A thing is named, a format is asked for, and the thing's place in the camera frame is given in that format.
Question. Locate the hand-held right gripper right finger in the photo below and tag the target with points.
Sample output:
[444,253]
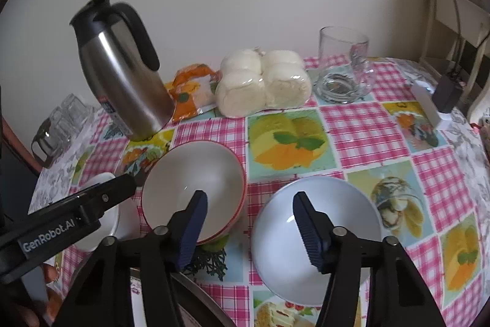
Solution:
[310,231]

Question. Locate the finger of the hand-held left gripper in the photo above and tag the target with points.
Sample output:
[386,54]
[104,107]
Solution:
[111,191]

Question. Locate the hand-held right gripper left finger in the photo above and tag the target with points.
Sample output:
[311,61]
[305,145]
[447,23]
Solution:
[191,231]

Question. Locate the plain white bowl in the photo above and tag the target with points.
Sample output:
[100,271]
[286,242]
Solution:
[122,223]

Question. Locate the light blue bowl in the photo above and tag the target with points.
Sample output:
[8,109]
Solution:
[344,204]

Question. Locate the strawberry print bowl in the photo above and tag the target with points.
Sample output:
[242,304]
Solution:
[191,170]

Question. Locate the person's left hand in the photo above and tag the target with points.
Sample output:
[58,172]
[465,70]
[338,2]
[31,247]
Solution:
[25,317]

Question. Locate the brown chair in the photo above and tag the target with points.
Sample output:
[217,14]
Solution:
[23,150]

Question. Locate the pink checkered tablecloth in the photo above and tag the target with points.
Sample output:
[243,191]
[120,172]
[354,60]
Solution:
[375,150]

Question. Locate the stainless steel thermos jug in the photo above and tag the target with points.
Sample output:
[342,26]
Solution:
[126,82]

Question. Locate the orange snack packet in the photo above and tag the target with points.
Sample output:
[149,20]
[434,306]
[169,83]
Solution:
[191,93]

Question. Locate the clear glass mug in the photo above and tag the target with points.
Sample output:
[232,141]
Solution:
[340,82]

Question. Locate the pack of white buns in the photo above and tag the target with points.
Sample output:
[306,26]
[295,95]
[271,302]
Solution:
[260,82]

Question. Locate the white power strip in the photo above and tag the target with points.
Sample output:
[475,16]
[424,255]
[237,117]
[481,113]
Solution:
[428,101]

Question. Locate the black power adapter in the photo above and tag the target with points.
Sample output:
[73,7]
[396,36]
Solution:
[448,93]

